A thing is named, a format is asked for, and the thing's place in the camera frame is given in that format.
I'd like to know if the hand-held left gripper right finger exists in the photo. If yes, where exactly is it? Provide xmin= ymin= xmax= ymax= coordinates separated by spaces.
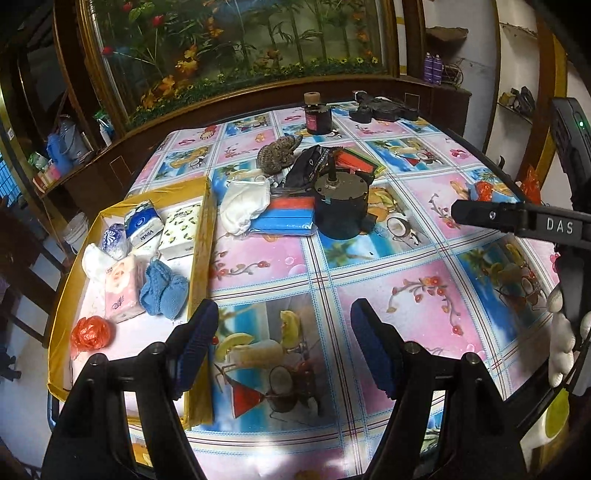
xmin=350 ymin=299 xmax=525 ymax=480

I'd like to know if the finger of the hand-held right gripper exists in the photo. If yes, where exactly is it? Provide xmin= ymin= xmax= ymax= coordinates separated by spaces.
xmin=450 ymin=198 xmax=591 ymax=243

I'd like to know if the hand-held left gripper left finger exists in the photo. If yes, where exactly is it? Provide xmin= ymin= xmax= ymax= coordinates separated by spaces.
xmin=41 ymin=299 xmax=219 ymax=480

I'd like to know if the blue knitted cloth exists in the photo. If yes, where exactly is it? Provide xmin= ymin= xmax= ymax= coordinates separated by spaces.
xmin=139 ymin=258 xmax=189 ymax=320

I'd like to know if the yellow cardboard box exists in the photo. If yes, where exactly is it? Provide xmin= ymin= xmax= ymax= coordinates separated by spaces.
xmin=46 ymin=176 xmax=218 ymax=430

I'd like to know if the lemon print tissue pack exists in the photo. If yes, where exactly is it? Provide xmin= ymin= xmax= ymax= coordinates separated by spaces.
xmin=159 ymin=203 xmax=204 ymax=260

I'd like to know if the white towel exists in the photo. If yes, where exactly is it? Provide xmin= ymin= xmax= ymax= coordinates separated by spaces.
xmin=82 ymin=243 xmax=116 ymax=282

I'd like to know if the person's right hand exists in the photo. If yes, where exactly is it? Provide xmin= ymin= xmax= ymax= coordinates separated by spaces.
xmin=547 ymin=282 xmax=591 ymax=389

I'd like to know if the black shelf item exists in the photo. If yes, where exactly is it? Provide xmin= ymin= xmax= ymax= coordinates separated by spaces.
xmin=510 ymin=87 xmax=536 ymax=116

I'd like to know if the printed tablecloth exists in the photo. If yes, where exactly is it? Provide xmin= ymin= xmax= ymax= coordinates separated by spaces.
xmin=124 ymin=95 xmax=573 ymax=480

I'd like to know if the pink tissue pack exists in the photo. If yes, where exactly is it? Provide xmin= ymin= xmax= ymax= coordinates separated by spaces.
xmin=104 ymin=255 xmax=146 ymax=324

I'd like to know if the blue white small tissue pack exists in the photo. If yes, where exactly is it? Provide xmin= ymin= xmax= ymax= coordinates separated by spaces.
xmin=100 ymin=222 xmax=132 ymax=260

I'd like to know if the black electric motor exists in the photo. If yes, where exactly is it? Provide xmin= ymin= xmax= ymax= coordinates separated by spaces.
xmin=314 ymin=161 xmax=370 ymax=238

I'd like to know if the red green packet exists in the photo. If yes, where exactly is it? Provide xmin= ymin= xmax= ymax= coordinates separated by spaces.
xmin=335 ymin=147 xmax=386 ymax=176

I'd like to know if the white cloth on table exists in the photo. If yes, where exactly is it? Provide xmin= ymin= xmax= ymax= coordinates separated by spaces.
xmin=219 ymin=170 xmax=271 ymax=235

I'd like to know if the black hand tool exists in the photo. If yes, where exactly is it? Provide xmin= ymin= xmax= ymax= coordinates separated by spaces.
xmin=348 ymin=90 xmax=419 ymax=123

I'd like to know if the blue red sponge pack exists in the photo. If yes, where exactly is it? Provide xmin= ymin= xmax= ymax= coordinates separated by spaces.
xmin=249 ymin=196 xmax=319 ymax=237

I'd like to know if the white plastic bucket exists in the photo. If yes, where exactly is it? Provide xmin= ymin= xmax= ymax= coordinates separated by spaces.
xmin=64 ymin=212 xmax=88 ymax=254

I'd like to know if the black foil bag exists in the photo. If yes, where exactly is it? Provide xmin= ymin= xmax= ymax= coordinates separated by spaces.
xmin=284 ymin=145 xmax=333 ymax=192

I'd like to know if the dark jar with wooden lid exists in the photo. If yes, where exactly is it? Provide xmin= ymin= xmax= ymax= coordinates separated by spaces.
xmin=303 ymin=91 xmax=332 ymax=136

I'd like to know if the framed aquarium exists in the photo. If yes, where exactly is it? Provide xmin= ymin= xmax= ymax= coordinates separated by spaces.
xmin=76 ymin=0 xmax=400 ymax=134

